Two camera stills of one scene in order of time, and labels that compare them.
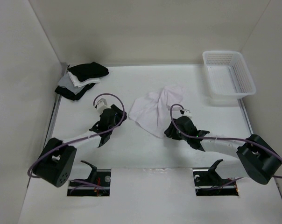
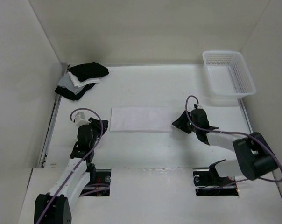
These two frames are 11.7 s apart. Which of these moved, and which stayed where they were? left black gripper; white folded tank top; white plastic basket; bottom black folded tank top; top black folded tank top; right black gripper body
Moved: right black gripper body; left black gripper
Stayed: white plastic basket; white folded tank top; top black folded tank top; bottom black folded tank top
